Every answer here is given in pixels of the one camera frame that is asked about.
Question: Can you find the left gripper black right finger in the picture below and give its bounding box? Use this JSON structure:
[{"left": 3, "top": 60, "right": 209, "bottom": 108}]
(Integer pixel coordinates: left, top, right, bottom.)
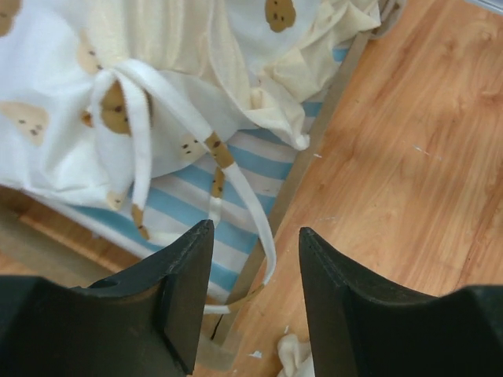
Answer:
[{"left": 299, "top": 227, "right": 502, "bottom": 376}]

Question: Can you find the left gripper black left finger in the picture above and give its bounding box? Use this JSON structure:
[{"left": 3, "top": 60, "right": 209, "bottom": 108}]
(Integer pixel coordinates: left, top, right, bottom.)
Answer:
[{"left": 1, "top": 220, "right": 214, "bottom": 376}]

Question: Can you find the wooden pet bed frame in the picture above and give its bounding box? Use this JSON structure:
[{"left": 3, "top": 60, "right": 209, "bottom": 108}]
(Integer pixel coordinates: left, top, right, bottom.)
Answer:
[{"left": 1, "top": 31, "right": 371, "bottom": 372}]

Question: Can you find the large bear print cushion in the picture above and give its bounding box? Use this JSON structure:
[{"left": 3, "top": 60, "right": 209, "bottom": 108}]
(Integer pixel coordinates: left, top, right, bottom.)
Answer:
[{"left": 1, "top": 1, "right": 392, "bottom": 236}]

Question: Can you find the small bear print pillow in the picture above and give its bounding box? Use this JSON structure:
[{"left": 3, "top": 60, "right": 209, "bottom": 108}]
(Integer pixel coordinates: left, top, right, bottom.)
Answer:
[{"left": 277, "top": 334, "right": 315, "bottom": 377}]

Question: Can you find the blue white striped mattress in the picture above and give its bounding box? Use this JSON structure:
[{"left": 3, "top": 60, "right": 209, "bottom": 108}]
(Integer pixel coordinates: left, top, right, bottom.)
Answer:
[{"left": 61, "top": 40, "right": 353, "bottom": 314}]

